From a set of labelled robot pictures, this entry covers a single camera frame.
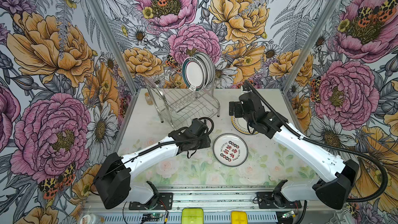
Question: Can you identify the white plate red rim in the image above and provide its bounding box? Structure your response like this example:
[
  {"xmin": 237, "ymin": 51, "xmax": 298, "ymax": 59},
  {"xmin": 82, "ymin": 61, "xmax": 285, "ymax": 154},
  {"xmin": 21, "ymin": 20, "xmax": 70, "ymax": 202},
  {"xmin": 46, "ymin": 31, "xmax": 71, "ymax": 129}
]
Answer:
[{"xmin": 182, "ymin": 57, "xmax": 205, "ymax": 92}]

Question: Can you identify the yellow plastic box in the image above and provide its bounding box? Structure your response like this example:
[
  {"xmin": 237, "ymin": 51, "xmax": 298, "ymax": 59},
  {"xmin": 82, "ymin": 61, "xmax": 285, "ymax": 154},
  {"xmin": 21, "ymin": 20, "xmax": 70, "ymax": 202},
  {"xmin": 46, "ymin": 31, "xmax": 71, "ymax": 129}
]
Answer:
[{"xmin": 231, "ymin": 211, "xmax": 248, "ymax": 224}]

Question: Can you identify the white plate yellow rim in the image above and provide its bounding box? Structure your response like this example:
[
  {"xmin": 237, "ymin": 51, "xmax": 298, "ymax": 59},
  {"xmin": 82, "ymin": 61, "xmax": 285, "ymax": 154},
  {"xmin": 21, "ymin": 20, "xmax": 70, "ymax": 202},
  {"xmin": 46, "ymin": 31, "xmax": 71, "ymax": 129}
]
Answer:
[{"xmin": 231, "ymin": 116, "xmax": 258, "ymax": 135}]

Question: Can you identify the black corrugated cable hose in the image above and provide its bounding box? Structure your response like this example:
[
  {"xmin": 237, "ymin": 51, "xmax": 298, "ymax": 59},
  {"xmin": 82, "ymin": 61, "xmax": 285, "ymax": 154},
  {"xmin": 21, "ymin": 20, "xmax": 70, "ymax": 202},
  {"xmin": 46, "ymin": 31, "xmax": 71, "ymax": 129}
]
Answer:
[{"xmin": 243, "ymin": 80, "xmax": 389, "ymax": 203}]

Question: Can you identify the green plastic box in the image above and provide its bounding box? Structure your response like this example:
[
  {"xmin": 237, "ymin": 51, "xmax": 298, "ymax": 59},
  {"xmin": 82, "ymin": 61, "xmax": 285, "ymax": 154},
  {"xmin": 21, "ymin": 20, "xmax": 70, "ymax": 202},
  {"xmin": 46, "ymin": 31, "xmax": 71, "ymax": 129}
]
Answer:
[{"xmin": 181, "ymin": 208, "xmax": 204, "ymax": 224}]

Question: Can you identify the white round container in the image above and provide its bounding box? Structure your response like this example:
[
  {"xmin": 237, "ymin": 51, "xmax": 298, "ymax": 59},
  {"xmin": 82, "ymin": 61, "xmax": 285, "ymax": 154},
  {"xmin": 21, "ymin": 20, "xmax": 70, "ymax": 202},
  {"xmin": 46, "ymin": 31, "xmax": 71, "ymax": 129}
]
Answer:
[{"xmin": 80, "ymin": 214, "xmax": 105, "ymax": 224}]

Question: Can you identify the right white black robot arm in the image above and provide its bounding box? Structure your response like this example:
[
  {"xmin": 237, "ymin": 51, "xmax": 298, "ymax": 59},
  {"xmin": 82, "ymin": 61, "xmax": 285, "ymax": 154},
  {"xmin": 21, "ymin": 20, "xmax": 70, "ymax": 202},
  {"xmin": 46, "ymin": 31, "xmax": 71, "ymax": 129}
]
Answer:
[{"xmin": 229, "ymin": 91, "xmax": 359, "ymax": 209}]

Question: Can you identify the silver metal dish rack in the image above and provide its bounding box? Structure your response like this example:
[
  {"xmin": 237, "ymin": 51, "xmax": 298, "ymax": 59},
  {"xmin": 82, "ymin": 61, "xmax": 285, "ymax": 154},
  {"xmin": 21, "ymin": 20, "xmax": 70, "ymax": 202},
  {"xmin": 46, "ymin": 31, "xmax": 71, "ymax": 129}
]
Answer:
[{"xmin": 144, "ymin": 73, "xmax": 221, "ymax": 130}]

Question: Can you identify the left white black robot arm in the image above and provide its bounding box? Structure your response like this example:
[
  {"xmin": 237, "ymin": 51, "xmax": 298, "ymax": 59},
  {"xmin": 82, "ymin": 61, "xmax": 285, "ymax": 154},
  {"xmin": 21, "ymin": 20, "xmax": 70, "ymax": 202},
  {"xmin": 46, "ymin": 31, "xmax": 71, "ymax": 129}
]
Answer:
[{"xmin": 93, "ymin": 117, "xmax": 215, "ymax": 209}]

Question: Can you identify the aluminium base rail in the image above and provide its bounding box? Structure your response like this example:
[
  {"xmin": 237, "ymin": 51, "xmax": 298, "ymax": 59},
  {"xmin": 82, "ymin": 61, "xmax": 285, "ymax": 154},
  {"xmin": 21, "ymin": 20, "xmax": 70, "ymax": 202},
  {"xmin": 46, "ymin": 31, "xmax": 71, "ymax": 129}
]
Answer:
[{"xmin": 82, "ymin": 186, "xmax": 354, "ymax": 224}]

